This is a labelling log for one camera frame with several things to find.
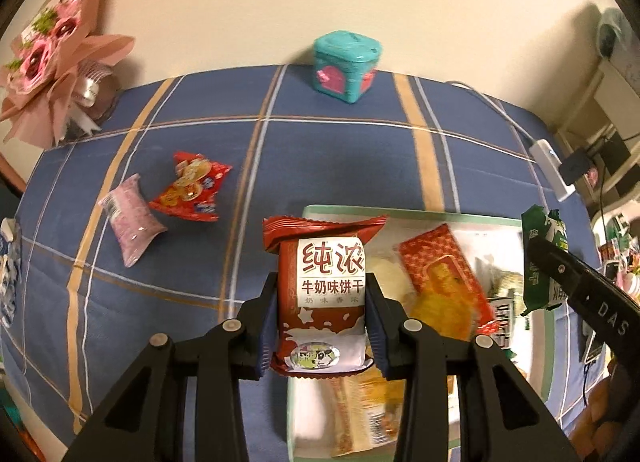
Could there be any green milk carton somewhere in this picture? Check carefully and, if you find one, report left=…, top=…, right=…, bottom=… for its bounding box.
left=521, top=204, right=568, bottom=316

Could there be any cream triangular snack bag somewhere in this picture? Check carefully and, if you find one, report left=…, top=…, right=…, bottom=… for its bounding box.
left=329, top=367, right=405, bottom=456

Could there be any red gold snack bar packet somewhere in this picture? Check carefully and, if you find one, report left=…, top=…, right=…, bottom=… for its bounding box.
left=397, top=224, right=495, bottom=331

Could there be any red milk biscuit packet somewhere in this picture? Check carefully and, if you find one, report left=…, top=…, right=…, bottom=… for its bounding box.
left=262, top=215, right=386, bottom=378

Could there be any white green cracker packet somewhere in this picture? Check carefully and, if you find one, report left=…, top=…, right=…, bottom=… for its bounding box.
left=475, top=257, right=526, bottom=360

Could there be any yellow cake packet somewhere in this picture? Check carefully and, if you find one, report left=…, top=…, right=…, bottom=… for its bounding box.
left=410, top=289, right=477, bottom=341

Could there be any yellow jelly cup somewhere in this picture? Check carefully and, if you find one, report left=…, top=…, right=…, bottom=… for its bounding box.
left=367, top=256, right=416, bottom=309

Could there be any white box green rim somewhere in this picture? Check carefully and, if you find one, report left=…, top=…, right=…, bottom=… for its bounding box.
left=288, top=204, right=560, bottom=461

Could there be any pink snack packet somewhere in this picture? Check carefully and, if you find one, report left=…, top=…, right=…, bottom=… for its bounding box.
left=99, top=173, right=167, bottom=268

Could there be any blue white tissue pack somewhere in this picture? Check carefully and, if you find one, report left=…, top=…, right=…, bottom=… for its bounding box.
left=1, top=217, right=22, bottom=327

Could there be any red chips bag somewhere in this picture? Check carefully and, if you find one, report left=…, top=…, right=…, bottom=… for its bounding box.
left=149, top=151, right=232, bottom=223

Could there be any pink flower bouquet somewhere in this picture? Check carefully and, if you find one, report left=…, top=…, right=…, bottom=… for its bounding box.
left=1, top=0, right=134, bottom=149

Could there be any teal pink toy box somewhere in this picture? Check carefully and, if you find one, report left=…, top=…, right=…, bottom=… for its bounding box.
left=312, top=30, right=382, bottom=104

